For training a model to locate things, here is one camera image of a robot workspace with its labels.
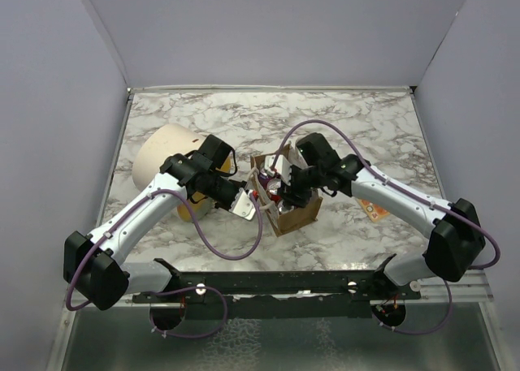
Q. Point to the black mounting rail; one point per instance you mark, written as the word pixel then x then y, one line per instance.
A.
pixel 275 294

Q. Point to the aluminium side rail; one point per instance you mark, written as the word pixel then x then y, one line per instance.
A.
pixel 472 287

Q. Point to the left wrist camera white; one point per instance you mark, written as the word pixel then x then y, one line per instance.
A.
pixel 242 206

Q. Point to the red cola can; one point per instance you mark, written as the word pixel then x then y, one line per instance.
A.
pixel 272 188
pixel 284 207

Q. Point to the orange spiral notebook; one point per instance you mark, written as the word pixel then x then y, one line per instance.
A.
pixel 374 212

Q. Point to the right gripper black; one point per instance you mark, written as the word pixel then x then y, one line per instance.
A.
pixel 291 195

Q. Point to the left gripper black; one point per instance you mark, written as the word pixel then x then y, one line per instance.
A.
pixel 238 184

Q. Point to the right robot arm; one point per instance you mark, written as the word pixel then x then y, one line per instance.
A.
pixel 451 229

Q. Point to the white round box colourful lid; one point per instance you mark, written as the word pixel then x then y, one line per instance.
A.
pixel 166 141

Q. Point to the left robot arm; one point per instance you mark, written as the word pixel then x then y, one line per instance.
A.
pixel 95 264

